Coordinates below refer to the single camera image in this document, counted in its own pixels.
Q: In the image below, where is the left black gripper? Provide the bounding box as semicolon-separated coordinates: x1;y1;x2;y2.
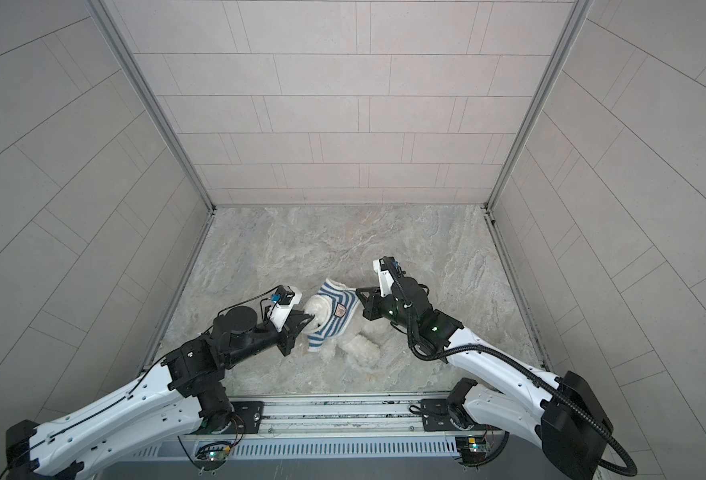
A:
223;311;317;369

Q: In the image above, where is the blue white striped knit sweater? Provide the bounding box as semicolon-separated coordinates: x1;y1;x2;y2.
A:
303;278;361;352

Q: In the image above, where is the white plush teddy bear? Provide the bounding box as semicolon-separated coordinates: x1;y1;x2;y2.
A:
308;305;382;368

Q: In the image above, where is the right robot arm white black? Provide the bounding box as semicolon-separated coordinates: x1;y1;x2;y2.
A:
355;277;613;479

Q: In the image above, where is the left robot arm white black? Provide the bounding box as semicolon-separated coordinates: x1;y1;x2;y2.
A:
1;306;313;479

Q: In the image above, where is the white ventilation grille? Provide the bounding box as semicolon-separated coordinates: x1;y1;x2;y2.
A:
148;436;462;462

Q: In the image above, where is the left green circuit board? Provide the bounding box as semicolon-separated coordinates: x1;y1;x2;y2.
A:
195;441;234;471

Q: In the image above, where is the green circuit board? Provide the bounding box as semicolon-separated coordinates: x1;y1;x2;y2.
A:
455;437;491;467
195;441;234;471

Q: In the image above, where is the right green circuit board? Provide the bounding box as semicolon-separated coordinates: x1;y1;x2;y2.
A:
455;437;491;467

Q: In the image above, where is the right corner aluminium profile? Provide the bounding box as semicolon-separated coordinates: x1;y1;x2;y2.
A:
486;0;597;210

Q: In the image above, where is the corner aluminium profile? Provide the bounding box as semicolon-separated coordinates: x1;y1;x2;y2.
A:
85;0;216;211
486;0;597;210

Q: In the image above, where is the left corner aluminium profile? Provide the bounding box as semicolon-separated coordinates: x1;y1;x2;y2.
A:
85;0;216;211

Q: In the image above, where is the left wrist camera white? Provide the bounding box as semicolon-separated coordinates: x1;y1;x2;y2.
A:
268;285;302;331

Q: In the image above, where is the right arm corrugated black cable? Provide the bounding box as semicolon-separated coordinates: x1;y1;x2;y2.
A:
403;281;639;478

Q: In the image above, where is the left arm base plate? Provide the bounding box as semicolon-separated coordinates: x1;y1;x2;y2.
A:
193;401;265;435

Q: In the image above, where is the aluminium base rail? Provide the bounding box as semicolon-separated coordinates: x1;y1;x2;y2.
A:
166;392;492;442

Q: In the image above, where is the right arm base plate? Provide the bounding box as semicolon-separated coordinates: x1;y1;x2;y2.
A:
409;398;493;432

